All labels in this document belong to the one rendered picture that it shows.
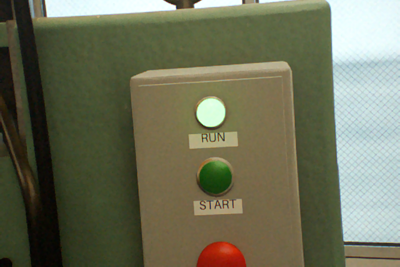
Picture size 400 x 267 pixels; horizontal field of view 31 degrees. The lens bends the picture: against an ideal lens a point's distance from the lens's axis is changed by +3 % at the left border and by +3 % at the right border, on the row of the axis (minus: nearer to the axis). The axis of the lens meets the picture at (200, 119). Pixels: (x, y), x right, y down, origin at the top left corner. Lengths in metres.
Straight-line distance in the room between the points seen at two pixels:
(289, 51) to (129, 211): 0.16
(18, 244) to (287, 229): 0.23
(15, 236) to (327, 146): 0.25
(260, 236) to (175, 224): 0.05
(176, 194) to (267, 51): 0.12
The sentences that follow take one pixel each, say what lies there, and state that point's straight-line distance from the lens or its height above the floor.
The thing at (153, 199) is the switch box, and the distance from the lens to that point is 0.44.
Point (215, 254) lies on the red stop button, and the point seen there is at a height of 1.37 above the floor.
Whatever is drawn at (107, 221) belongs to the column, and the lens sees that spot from 0.52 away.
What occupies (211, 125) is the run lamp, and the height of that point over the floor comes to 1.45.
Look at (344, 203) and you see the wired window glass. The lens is 2.00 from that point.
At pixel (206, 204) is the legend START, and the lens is 0.44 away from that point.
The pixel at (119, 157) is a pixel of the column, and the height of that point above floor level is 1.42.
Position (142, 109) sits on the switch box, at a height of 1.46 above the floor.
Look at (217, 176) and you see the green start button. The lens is 0.43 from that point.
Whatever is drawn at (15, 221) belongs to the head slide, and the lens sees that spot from 0.58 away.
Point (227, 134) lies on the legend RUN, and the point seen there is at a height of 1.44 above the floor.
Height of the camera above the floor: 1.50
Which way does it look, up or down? 7 degrees down
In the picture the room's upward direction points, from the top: 4 degrees counter-clockwise
